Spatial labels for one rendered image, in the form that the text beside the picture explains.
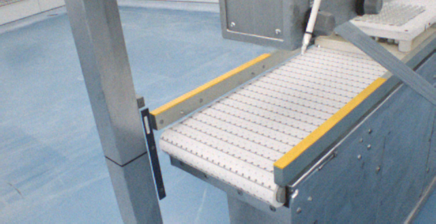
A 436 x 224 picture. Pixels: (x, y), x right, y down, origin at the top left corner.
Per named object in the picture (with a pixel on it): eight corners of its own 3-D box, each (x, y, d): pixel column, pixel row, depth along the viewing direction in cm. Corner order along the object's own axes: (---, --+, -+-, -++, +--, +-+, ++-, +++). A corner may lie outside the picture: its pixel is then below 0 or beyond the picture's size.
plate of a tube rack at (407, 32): (410, 42, 87) (411, 33, 86) (314, 27, 103) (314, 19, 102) (445, 16, 102) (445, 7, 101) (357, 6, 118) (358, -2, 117)
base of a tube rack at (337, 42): (407, 63, 89) (409, 53, 88) (314, 45, 105) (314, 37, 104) (442, 34, 104) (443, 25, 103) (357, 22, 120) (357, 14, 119)
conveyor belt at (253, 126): (272, 214, 58) (272, 186, 56) (161, 157, 75) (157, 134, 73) (489, 5, 142) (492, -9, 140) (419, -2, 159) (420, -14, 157)
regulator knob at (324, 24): (323, 44, 43) (323, 3, 41) (304, 41, 44) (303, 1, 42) (338, 35, 45) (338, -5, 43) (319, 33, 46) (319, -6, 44)
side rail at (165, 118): (158, 131, 73) (154, 116, 71) (152, 129, 74) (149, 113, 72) (418, -14, 155) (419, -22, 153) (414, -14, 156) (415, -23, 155)
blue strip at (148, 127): (161, 201, 79) (142, 111, 70) (159, 199, 79) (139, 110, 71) (167, 197, 80) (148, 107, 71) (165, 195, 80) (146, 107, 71)
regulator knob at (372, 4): (373, 21, 50) (375, -13, 48) (355, 18, 52) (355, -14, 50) (383, 14, 52) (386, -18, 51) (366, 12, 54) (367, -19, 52)
